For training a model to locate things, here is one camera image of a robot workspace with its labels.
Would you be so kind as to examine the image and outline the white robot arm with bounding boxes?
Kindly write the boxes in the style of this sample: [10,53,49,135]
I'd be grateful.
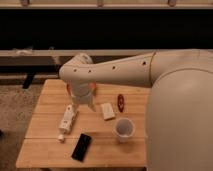
[59,49,213,171]

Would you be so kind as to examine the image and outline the white bottle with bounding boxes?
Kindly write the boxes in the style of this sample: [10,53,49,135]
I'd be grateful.
[59,105,77,134]

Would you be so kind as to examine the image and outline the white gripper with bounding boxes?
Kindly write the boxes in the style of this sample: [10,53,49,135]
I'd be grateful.
[69,83,96,112]

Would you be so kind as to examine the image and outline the orange bowl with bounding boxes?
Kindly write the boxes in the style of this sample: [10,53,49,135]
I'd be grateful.
[66,83,96,96]

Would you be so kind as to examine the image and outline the white sponge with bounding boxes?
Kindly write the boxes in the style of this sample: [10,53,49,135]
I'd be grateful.
[101,103,115,120]

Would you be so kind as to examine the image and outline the white ceramic cup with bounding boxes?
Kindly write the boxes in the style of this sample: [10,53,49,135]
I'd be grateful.
[113,118,135,143]

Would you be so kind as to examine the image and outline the wooden table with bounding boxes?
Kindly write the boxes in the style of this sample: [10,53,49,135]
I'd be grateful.
[16,79,149,169]

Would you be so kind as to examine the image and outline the small white bottle cap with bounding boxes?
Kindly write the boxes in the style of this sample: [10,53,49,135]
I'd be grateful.
[58,134,65,143]

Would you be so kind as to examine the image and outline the black phone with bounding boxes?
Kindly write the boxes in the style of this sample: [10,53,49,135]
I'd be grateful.
[71,134,92,161]

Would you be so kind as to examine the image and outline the red oval object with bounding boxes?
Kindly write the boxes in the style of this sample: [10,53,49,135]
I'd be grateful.
[117,94,125,112]

